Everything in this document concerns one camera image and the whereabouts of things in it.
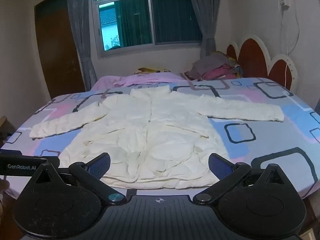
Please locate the grey curtain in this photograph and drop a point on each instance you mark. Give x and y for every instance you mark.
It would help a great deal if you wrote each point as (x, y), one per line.
(206, 17)
(81, 35)

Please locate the yellow printed pillow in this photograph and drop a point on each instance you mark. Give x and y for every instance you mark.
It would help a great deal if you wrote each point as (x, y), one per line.
(150, 70)

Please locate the brown and white headboard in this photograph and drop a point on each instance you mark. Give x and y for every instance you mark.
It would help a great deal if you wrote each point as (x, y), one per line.
(252, 57)

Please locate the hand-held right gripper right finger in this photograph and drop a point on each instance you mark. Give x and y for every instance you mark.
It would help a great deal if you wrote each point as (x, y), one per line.
(220, 167)

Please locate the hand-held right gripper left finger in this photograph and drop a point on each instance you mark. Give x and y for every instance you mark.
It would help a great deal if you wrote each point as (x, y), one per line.
(99, 166)

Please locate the stack of folded clothes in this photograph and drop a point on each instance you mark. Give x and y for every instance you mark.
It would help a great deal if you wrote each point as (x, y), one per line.
(215, 67)

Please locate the pink blanket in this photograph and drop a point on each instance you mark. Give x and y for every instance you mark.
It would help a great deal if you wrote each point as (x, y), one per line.
(150, 78)

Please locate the brown wooden door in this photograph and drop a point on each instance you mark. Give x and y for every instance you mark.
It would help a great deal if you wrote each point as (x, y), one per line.
(57, 52)

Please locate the white padded jacket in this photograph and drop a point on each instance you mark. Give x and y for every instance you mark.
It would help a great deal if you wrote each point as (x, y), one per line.
(160, 130)

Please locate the white wall charger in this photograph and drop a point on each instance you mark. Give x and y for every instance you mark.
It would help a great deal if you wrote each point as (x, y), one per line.
(284, 2)

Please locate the window with white frame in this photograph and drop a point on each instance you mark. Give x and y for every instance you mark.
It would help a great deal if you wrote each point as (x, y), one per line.
(150, 17)

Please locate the bed with patterned sheet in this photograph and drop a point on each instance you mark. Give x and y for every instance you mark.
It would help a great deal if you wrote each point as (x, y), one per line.
(262, 140)

